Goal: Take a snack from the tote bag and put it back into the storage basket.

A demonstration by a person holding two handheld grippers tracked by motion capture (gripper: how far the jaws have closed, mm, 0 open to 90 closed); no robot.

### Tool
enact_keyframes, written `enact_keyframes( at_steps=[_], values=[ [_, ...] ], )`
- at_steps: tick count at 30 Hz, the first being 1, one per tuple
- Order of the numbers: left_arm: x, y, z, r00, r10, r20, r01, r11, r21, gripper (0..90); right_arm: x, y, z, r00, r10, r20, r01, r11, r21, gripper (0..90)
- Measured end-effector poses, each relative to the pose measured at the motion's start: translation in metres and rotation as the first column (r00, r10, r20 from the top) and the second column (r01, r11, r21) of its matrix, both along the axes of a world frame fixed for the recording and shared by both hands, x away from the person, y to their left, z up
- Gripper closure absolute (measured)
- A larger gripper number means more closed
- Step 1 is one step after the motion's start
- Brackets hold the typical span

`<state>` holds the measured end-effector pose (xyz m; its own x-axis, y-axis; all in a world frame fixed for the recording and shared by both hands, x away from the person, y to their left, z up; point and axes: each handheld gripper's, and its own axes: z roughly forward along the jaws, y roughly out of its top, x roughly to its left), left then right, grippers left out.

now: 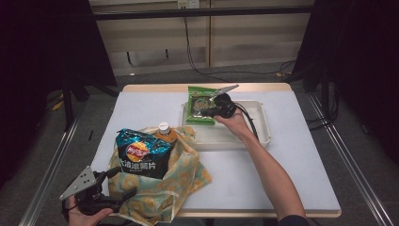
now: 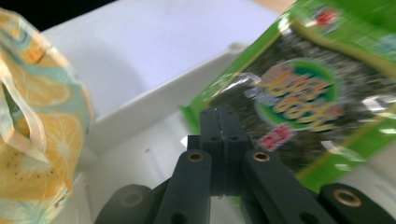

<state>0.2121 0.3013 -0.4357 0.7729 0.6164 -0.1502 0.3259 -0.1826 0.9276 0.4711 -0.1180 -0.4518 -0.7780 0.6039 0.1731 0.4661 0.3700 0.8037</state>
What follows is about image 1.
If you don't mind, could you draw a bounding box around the metal floor rail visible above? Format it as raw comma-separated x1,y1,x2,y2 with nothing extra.
18,103,87,226
308,93,394,226

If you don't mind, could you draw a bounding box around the green snack packet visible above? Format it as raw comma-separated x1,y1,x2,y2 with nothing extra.
185,85,220,126

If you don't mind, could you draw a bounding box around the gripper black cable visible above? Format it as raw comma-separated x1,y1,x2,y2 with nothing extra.
61,198,78,222
233,102,261,141

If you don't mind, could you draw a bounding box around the white plastic tray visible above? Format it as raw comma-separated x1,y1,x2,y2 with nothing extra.
181,99,272,152

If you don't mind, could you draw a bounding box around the person's left hand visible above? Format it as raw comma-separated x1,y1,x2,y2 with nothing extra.
68,196,115,226

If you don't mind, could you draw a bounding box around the white table mat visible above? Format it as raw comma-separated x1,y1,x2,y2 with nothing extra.
90,90,342,211

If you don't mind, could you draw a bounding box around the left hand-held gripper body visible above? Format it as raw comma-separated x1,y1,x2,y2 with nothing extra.
59,165,124,217

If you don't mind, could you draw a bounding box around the white wall socket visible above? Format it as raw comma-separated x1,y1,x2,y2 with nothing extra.
177,0,200,9

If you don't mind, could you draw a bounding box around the blue chip packet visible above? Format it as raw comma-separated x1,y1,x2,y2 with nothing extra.
115,127,174,180

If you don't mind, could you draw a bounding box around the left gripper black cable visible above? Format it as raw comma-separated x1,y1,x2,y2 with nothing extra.
61,198,78,222

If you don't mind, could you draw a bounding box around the person's right hand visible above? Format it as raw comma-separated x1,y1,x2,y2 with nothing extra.
213,108,253,141

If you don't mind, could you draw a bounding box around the orange juice bottle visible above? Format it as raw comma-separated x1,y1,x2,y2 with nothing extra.
154,121,179,146

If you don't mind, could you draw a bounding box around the dark curtain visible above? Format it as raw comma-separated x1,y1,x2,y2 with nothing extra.
293,0,399,165
0,0,118,187

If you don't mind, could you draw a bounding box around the black metal stand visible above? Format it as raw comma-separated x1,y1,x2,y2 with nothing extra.
60,74,76,132

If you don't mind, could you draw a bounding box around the black floor cable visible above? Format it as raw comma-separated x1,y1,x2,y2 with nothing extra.
305,90,342,132

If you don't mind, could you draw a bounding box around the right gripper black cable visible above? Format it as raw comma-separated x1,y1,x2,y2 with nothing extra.
233,102,261,141

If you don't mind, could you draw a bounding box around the black horizontal bar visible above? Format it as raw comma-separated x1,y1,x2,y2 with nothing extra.
93,5,314,22

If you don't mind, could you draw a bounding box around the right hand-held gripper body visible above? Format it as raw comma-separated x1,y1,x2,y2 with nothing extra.
209,83,240,120

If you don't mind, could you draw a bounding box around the lemon print cloth bag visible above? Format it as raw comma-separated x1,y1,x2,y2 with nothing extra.
107,125,213,226

